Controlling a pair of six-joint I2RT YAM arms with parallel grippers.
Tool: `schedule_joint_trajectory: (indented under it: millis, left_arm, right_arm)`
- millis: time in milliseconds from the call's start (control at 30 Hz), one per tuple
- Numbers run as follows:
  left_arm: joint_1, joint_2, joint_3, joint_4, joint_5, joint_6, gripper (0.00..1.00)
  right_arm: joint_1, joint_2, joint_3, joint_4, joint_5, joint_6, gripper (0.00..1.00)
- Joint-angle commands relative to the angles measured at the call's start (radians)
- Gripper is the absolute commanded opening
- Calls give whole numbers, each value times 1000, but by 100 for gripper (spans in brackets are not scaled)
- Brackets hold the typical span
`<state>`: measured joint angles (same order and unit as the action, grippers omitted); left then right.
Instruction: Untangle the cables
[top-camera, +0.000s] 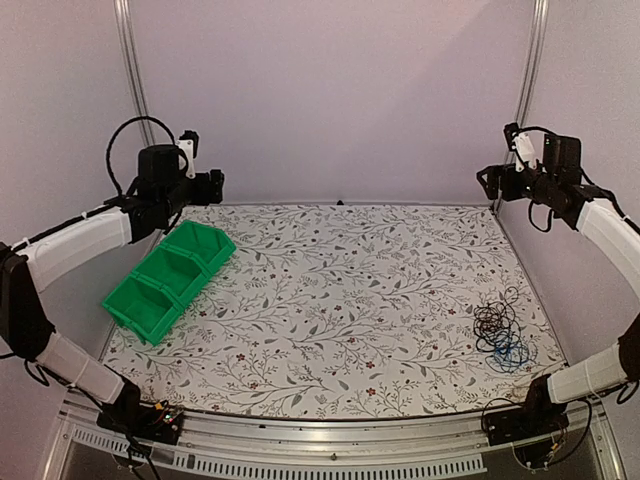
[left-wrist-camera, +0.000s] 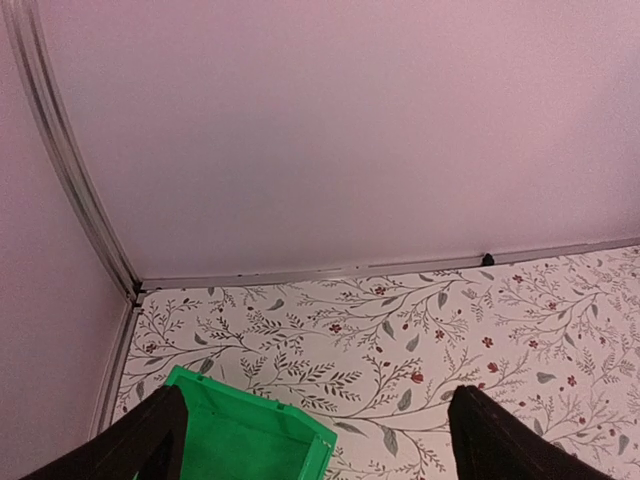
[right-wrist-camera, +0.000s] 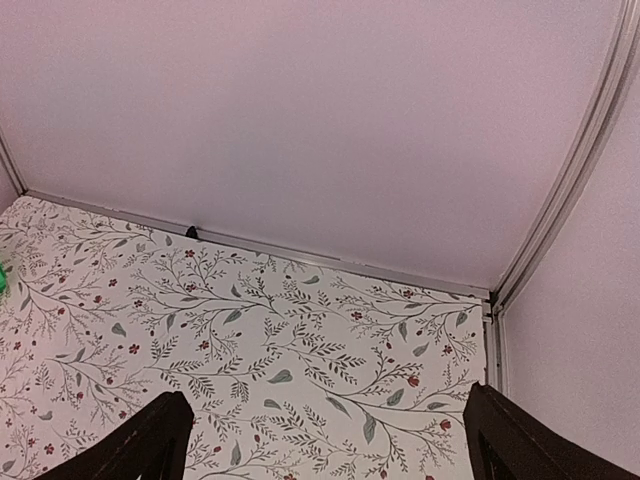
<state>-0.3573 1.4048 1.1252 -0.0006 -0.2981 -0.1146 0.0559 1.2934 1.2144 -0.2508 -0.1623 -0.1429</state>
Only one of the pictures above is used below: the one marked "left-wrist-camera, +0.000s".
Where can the green plastic bin far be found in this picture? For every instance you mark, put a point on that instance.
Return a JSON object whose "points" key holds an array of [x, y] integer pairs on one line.
{"points": [[232, 434]]}

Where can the small black wall knob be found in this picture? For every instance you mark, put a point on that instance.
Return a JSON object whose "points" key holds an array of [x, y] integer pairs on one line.
{"points": [[487, 260]]}

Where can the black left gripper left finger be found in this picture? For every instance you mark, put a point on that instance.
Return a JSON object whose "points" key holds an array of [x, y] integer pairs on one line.
{"points": [[147, 443]]}

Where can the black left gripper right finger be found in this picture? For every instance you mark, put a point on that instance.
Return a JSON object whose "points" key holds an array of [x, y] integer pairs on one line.
{"points": [[490, 443]]}

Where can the aluminium frame left rear post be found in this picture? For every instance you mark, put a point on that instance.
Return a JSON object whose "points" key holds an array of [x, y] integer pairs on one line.
{"points": [[27, 39]]}

